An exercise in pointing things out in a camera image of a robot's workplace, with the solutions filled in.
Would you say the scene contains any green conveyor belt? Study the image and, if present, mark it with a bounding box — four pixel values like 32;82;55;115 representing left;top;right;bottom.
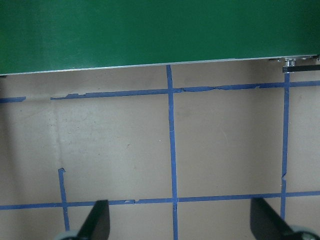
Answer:
0;0;320;76

